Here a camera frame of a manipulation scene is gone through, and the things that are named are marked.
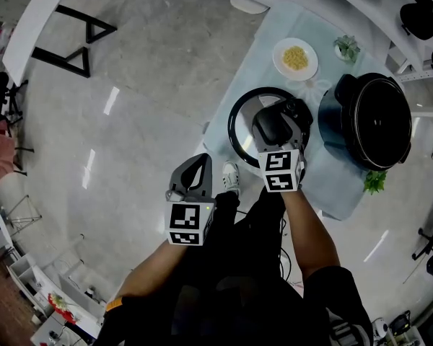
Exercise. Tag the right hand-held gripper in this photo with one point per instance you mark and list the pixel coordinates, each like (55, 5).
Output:
(278, 168)

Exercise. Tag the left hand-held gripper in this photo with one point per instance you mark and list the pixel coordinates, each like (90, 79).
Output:
(184, 218)

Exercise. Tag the black steel pressure cooker lid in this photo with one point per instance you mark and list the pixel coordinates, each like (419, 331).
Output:
(243, 128)

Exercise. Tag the dark pressure cooker body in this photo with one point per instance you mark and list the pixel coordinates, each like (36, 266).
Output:
(332, 121)

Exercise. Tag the person's right forearm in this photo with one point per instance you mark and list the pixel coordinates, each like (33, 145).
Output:
(310, 236)

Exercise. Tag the person's left forearm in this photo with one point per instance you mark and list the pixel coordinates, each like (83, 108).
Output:
(151, 269)

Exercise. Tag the person's white shoe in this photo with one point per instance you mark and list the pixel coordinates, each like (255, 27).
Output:
(231, 177)

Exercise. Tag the small light blue table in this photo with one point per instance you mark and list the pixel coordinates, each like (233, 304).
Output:
(328, 186)

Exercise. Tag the white round plate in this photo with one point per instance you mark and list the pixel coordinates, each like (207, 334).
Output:
(278, 68)

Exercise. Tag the yellow corn kernels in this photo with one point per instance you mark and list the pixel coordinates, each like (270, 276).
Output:
(295, 58)

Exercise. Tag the person's black-clothed body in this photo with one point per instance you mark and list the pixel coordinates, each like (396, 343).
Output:
(238, 265)

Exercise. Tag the green leafy sprig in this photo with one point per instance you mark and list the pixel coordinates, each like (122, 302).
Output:
(374, 182)

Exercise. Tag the small potted succulent plant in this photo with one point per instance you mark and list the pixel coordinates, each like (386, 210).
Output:
(347, 48)

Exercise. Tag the rows of black hanging bags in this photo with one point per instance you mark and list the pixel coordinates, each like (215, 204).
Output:
(418, 20)

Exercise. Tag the red artificial flowers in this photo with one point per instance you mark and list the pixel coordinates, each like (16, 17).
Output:
(61, 306)

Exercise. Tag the pink chair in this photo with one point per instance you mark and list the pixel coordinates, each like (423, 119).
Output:
(0, 150)

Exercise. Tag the white round robot device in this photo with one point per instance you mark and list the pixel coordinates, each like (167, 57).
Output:
(380, 327)

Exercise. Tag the white desk with black legs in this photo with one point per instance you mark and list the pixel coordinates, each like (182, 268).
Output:
(32, 24)

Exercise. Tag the white cluttered equipment shelf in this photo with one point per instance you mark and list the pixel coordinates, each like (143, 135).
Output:
(400, 328)

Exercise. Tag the small grey gripper camera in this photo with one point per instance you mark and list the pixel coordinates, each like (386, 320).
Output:
(173, 195)

